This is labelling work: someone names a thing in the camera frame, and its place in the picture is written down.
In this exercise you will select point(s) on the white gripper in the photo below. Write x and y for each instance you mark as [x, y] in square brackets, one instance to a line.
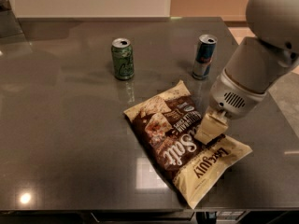
[233, 97]

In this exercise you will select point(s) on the brown chip bag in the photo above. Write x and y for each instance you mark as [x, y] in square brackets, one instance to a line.
[166, 125]

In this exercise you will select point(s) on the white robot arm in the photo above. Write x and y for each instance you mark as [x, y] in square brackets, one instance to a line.
[256, 65]

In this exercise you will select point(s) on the blue energy drink can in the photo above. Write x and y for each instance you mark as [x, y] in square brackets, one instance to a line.
[203, 58]

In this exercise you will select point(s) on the green soda can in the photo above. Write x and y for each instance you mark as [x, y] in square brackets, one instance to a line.
[122, 57]

